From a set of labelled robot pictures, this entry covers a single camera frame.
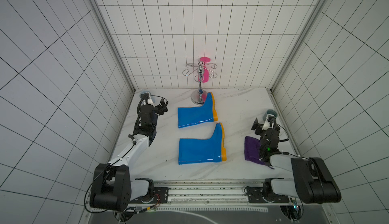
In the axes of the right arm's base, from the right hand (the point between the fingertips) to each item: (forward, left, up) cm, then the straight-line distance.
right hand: (266, 118), depth 87 cm
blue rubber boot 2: (+7, +47, -11) cm, 49 cm away
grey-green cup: (+11, -8, -7) cm, 15 cm away
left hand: (+2, +65, +9) cm, 66 cm away
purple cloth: (-15, +8, -13) cm, 21 cm away
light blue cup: (+27, +86, -9) cm, 90 cm away
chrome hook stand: (+24, +42, +14) cm, 50 cm away
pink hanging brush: (+32, +37, +8) cm, 49 cm away
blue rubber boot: (-19, +44, -9) cm, 48 cm away
